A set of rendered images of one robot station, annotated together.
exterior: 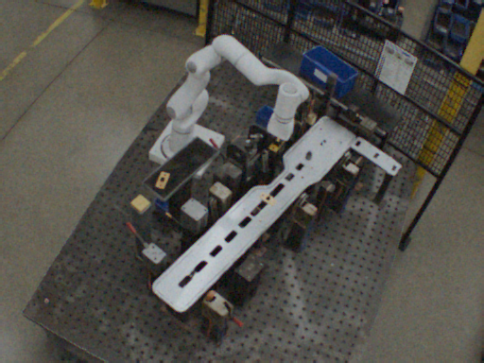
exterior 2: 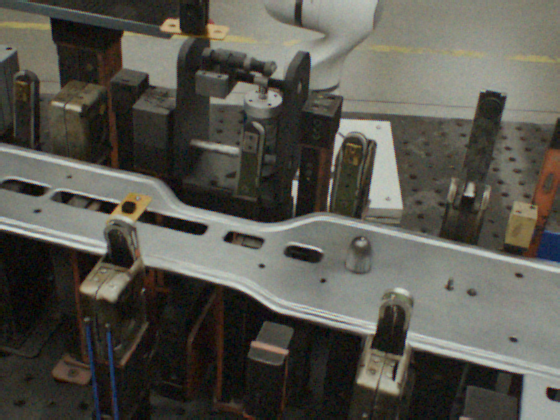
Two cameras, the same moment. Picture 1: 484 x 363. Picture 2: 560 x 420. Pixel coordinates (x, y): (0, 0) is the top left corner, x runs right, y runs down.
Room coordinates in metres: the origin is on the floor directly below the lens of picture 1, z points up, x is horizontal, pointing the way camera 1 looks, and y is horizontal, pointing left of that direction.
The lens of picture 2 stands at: (1.47, -1.10, 1.71)
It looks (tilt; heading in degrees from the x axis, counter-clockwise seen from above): 36 degrees down; 73
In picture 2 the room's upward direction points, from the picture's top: 4 degrees clockwise
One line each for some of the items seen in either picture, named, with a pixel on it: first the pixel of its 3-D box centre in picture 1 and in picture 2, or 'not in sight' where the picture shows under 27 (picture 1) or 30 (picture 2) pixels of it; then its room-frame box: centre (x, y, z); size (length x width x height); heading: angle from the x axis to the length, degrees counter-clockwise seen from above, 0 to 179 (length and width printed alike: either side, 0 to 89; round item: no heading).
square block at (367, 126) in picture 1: (360, 144); not in sight; (2.10, -0.62, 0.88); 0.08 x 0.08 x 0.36; 59
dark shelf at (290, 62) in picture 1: (332, 84); not in sight; (2.41, -0.42, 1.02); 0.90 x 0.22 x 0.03; 59
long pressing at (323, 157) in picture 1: (266, 202); (114, 213); (1.51, -0.13, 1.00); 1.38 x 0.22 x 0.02; 149
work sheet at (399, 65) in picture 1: (395, 66); not in sight; (2.36, -0.74, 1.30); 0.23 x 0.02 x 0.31; 59
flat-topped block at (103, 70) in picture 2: (180, 198); (95, 118); (1.51, 0.27, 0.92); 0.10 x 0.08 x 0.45; 149
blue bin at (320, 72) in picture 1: (328, 71); not in sight; (2.43, -0.38, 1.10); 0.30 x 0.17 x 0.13; 52
